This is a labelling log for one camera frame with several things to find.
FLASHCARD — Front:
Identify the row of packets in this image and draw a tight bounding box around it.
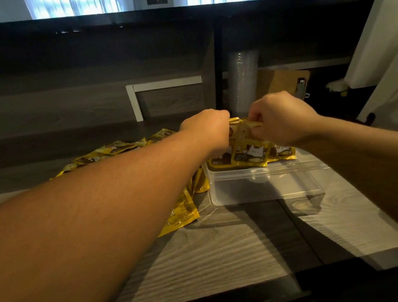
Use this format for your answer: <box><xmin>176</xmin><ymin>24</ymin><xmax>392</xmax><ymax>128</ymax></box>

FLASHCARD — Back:
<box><xmin>200</xmin><ymin>109</ymin><xmax>298</xmax><ymax>175</ymax></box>

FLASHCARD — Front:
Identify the white angled bracket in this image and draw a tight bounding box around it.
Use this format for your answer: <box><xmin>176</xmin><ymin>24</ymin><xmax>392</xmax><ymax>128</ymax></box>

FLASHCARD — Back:
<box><xmin>125</xmin><ymin>75</ymin><xmax>207</xmax><ymax>123</ymax></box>

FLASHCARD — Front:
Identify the brown clipboard with metal clip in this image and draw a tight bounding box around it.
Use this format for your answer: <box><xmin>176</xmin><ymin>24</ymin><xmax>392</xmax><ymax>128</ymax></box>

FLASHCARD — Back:
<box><xmin>252</xmin><ymin>64</ymin><xmax>314</xmax><ymax>107</ymax></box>

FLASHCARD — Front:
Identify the person's right hand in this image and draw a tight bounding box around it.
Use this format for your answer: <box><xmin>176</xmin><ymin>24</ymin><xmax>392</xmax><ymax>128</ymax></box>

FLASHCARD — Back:
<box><xmin>244</xmin><ymin>86</ymin><xmax>327</xmax><ymax>154</ymax></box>

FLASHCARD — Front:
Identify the wrapped stack of clear cups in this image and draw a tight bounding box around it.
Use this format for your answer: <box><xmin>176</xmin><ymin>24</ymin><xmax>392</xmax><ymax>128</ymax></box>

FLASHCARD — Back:
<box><xmin>221</xmin><ymin>48</ymin><xmax>268</xmax><ymax>119</ymax></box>

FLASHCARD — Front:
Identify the small white yellow object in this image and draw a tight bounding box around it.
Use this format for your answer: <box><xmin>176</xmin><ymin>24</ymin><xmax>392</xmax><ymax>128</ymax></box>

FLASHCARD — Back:
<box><xmin>325</xmin><ymin>77</ymin><xmax>351</xmax><ymax>99</ymax></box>

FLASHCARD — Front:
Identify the person's left hand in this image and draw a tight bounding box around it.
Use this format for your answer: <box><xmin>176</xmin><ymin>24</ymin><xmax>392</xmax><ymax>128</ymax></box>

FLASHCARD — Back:
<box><xmin>178</xmin><ymin>106</ymin><xmax>236</xmax><ymax>163</ymax></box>

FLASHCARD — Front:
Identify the person's left forearm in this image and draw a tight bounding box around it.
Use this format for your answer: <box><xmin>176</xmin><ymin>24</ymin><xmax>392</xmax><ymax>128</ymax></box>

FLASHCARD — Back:
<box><xmin>0</xmin><ymin>119</ymin><xmax>238</xmax><ymax>302</ymax></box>

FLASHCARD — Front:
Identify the person's right forearm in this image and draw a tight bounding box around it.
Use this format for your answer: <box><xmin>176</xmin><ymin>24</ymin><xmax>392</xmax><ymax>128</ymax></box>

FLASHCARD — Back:
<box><xmin>292</xmin><ymin>106</ymin><xmax>398</xmax><ymax>274</ymax></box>

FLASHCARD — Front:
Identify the clear plastic container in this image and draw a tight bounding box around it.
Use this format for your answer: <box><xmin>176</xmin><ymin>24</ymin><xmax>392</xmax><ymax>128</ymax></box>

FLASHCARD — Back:
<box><xmin>199</xmin><ymin>139</ymin><xmax>336</xmax><ymax>229</ymax></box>

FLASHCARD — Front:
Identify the pile of yellow sachets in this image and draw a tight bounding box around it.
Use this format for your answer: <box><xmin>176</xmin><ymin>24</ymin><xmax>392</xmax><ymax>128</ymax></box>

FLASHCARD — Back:
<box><xmin>45</xmin><ymin>123</ymin><xmax>216</xmax><ymax>251</ymax></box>

